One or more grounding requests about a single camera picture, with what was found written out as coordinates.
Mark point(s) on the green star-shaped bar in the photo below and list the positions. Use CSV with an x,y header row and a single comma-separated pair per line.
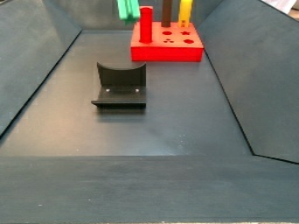
x,y
128,10

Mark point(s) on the black curved fixture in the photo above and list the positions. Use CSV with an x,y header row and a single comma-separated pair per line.
x,y
121,86

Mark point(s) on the red peg board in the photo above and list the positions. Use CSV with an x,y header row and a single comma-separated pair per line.
x,y
173,44

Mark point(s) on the red notched peg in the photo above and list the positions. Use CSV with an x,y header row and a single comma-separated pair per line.
x,y
145,24

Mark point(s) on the dark brown cylinder peg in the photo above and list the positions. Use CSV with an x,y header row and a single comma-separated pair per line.
x,y
166,13

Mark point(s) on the yellow slotted peg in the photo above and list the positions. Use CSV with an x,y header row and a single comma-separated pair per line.
x,y
184,13

